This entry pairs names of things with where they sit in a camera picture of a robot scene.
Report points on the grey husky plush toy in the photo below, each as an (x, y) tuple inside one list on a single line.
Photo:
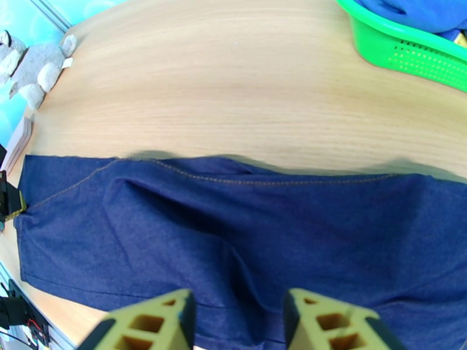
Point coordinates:
[(36, 64)]

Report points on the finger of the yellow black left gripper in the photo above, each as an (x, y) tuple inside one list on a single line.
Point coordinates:
[(12, 205)]

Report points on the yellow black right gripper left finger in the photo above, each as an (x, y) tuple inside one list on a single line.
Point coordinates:
[(146, 323)]

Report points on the yellow garment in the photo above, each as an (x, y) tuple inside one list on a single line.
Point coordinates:
[(461, 37)]

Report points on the green plastic basket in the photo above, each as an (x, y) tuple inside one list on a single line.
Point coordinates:
[(401, 50)]

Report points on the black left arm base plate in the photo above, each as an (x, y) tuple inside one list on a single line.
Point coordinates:
[(36, 323)]

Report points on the aluminium frame post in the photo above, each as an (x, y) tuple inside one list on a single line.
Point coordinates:
[(51, 13)]

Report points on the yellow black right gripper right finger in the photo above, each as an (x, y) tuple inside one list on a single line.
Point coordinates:
[(328, 323)]

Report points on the royal blue garment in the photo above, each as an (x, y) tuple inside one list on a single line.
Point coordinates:
[(419, 11)]

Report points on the dark blue denim trousers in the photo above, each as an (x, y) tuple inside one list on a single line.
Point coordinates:
[(255, 232)]

